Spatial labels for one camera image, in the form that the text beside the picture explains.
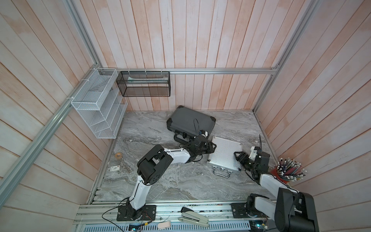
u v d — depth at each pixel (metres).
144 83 1.01
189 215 0.71
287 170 0.75
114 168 0.88
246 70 0.93
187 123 1.02
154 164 0.54
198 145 0.74
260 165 0.69
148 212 0.73
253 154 0.81
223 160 0.88
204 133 0.86
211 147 0.82
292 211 0.41
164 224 0.70
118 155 0.95
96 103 0.66
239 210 0.73
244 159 0.80
